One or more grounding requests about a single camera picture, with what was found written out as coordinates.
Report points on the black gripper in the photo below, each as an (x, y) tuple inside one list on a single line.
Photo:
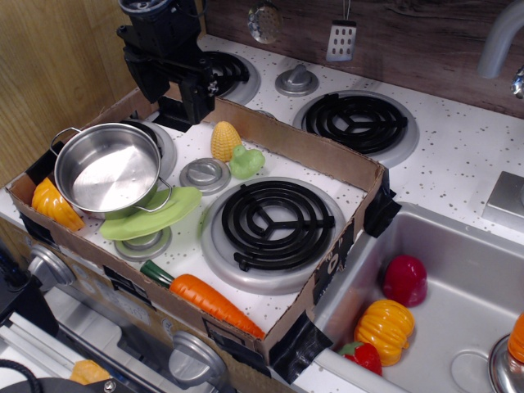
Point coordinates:
[(160, 47)]

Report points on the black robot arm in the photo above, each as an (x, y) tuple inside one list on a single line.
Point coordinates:
[(151, 6)]

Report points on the stainless steel pot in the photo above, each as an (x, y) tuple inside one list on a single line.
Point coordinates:
[(109, 170)]

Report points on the yellow toy corn cob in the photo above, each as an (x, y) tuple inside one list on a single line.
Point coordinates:
[(223, 141)]

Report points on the silver centre stove knob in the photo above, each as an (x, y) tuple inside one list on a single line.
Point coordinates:
[(209, 175)]

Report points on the silver stove knob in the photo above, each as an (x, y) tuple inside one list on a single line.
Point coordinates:
[(141, 249), (297, 82), (209, 175)]

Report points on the hanging metal strainer spoon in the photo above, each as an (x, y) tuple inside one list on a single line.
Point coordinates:
[(265, 22)]

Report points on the silver back stove knob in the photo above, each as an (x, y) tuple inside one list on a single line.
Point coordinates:
[(297, 82)]

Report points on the light green plastic plate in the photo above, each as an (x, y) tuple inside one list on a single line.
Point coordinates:
[(180, 202)]

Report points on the hanging metal spatula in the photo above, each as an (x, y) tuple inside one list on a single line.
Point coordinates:
[(342, 37)]

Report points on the front right black burner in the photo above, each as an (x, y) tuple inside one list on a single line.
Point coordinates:
[(267, 236)]

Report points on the silver front stove knob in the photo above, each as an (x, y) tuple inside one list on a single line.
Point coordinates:
[(141, 249)]

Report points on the back right black burner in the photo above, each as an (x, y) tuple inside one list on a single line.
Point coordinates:
[(372, 124)]

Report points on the yellow toy pepper in fence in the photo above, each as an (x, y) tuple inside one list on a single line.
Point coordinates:
[(48, 201)]

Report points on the orange toy carrot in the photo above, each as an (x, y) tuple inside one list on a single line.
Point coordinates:
[(203, 296)]

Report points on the silver oven knob left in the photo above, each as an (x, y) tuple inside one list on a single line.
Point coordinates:
[(49, 269)]

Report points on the silver oven knob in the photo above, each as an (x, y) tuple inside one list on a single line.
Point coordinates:
[(49, 269), (193, 363)]

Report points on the brown cardboard fence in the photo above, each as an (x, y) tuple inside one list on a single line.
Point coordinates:
[(292, 343)]

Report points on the silver oven knob right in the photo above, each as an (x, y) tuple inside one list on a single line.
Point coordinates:
[(193, 363)]

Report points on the dark red toy vegetable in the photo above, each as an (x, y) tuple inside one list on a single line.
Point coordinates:
[(405, 281)]

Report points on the yellow toy pumpkin in sink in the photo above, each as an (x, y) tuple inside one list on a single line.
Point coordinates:
[(387, 325)]

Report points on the orange toy bottom left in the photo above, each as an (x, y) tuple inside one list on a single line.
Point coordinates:
[(87, 371)]

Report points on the red toy strawberry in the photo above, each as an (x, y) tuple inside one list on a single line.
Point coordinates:
[(363, 354)]

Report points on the silver faucet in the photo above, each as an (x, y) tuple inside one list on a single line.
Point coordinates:
[(499, 40)]

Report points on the stainless steel sink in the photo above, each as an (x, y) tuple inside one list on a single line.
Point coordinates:
[(474, 297)]

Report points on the orange toy at sink edge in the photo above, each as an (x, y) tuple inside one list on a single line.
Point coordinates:
[(516, 340)]

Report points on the silver faucet handle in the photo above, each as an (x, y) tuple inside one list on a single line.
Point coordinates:
[(517, 84)]

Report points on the silver faucet base plate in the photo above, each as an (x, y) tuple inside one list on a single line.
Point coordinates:
[(505, 204)]

